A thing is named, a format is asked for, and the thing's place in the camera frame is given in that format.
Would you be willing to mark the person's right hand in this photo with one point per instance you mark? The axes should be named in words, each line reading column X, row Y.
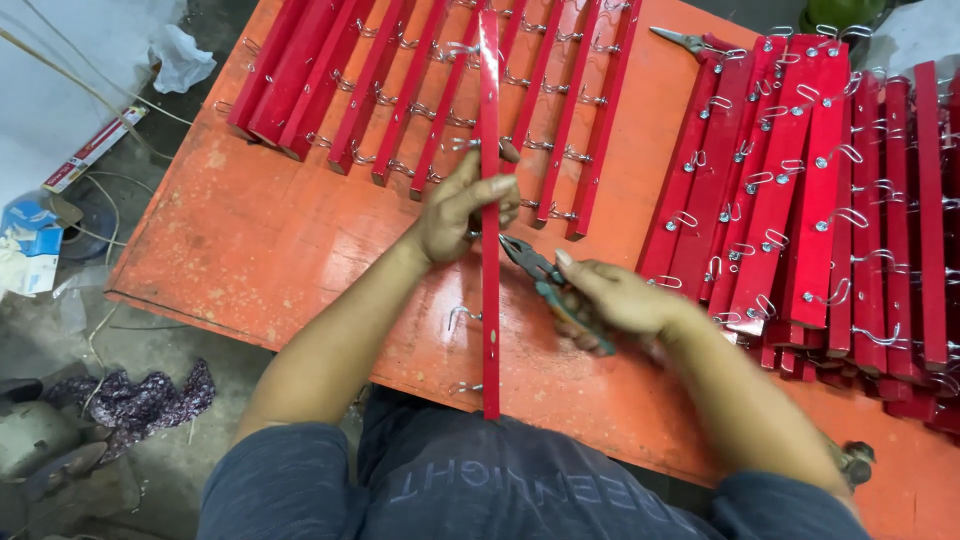
column 626, row 300

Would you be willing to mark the blue white box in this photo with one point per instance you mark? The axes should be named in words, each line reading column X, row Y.
column 30, row 247

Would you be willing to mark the white plastic bag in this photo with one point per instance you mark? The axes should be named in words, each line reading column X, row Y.
column 180, row 60

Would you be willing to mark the grey metal machine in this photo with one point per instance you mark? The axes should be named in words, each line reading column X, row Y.
column 37, row 435

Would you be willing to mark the long white red carton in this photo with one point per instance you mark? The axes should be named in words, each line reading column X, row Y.
column 94, row 150

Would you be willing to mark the green container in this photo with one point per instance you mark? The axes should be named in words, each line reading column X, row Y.
column 844, row 11

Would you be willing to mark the dark tape roll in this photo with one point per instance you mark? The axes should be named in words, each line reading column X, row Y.
column 94, row 229

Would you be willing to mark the single red hook strip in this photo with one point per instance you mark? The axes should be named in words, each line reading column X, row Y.
column 490, row 300

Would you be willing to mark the person's dark blue shirt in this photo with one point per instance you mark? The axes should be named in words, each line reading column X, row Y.
column 465, row 480

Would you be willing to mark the row of red hook rails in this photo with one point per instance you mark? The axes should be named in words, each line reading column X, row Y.
column 390, row 82

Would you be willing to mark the person's left hand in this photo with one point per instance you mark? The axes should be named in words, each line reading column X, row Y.
column 450, row 221

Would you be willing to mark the purple floral cloth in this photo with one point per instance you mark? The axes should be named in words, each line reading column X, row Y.
column 142, row 401

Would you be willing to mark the pile of red hook rails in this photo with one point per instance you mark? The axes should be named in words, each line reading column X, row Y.
column 825, row 202

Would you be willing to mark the white sheet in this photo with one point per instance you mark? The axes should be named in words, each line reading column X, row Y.
column 911, row 34

